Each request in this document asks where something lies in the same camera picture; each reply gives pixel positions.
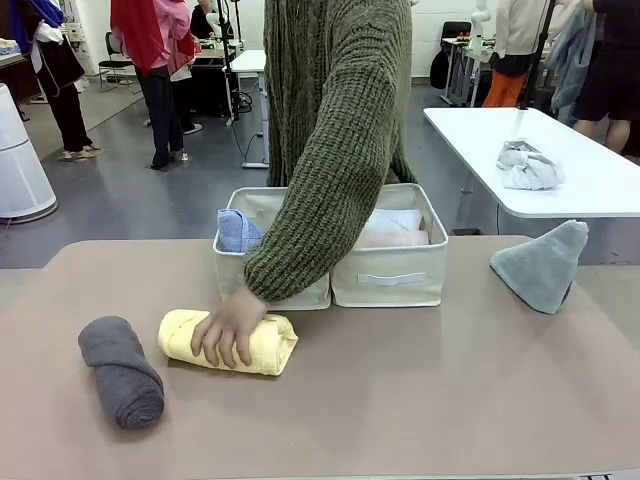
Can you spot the blue pyramid towel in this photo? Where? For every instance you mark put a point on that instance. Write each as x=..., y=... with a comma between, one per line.
x=232, y=230

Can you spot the person left forearm green sleeve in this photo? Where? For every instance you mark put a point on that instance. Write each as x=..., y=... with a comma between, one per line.
x=305, y=240

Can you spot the white fabric bin rolled towels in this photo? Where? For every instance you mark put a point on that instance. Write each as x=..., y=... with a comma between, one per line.
x=390, y=295

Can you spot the black backpack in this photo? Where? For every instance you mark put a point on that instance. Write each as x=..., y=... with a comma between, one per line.
x=440, y=70

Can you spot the white side table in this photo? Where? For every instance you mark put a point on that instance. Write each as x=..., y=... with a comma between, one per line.
x=470, y=135

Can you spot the person in black and blue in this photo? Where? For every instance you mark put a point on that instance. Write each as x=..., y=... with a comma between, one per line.
x=60, y=75

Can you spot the white fabric bin pyramid towels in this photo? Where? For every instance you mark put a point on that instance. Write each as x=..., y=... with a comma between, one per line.
x=235, y=280

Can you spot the yellow towel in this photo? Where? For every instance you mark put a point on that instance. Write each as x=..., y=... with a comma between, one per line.
x=270, y=345

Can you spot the person in black shorts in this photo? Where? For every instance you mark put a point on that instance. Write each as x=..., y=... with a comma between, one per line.
x=610, y=75

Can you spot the blue-grey hanging towel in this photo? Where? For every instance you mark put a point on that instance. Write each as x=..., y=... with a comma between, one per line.
x=572, y=60

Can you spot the person in orange trousers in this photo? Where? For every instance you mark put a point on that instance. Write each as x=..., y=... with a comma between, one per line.
x=510, y=60

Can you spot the white background desk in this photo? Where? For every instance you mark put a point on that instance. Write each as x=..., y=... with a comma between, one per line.
x=250, y=62

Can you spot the black tripod stand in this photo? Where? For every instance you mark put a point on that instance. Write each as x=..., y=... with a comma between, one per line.
x=231, y=60

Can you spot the light grey pyramid towel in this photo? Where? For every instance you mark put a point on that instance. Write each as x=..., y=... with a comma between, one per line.
x=540, y=270

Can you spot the person with red shawl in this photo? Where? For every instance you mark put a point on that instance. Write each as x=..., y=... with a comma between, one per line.
x=150, y=50

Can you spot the white towel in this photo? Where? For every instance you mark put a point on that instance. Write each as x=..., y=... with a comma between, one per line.
x=400, y=220

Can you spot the person left hand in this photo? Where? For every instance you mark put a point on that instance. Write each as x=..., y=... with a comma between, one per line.
x=230, y=330

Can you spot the seated person in black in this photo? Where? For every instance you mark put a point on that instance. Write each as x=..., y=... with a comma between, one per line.
x=202, y=20

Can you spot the crumpled grey cloth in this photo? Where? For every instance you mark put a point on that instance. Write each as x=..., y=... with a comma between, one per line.
x=530, y=167

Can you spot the pink towel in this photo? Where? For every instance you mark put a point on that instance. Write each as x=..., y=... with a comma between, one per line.
x=400, y=239

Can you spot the white cylindrical air purifier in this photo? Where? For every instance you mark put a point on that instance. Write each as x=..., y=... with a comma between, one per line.
x=20, y=165

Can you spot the person in green knit sweater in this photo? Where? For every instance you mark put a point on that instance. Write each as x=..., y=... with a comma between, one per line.
x=300, y=75

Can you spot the black office chair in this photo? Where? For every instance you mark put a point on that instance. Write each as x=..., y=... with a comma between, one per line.
x=117, y=65

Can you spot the dark grey towel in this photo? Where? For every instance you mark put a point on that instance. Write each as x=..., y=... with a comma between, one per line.
x=120, y=380

